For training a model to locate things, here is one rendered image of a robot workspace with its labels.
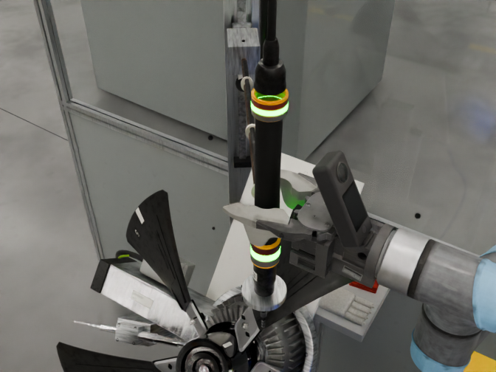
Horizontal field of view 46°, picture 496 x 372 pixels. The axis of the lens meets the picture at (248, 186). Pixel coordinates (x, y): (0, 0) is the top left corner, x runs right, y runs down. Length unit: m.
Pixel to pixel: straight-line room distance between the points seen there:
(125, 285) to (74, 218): 1.90
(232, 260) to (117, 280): 0.27
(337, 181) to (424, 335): 0.23
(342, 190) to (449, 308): 0.18
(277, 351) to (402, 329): 0.83
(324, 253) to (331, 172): 0.12
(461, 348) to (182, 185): 1.47
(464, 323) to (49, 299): 2.39
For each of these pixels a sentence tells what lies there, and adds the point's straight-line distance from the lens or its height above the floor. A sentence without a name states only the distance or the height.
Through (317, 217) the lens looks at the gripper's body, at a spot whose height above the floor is 1.67.
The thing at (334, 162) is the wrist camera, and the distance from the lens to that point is 0.69.
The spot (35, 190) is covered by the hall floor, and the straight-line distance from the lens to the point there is 3.51.
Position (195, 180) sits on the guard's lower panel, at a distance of 2.02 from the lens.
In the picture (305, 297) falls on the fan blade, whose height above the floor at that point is 1.37.
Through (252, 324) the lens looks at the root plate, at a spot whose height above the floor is 1.27.
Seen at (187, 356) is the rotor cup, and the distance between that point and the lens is 1.14.
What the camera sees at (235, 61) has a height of 1.55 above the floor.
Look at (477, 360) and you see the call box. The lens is 1.40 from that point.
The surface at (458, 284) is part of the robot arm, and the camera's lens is 0.70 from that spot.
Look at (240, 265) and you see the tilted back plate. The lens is 1.37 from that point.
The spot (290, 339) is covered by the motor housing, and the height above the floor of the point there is 1.14.
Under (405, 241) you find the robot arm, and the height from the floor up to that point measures 1.68.
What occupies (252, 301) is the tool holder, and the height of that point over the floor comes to 1.47.
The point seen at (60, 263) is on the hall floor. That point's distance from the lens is 3.05.
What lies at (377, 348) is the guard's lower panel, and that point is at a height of 0.44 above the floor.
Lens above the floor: 2.18
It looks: 41 degrees down
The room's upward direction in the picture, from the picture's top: straight up
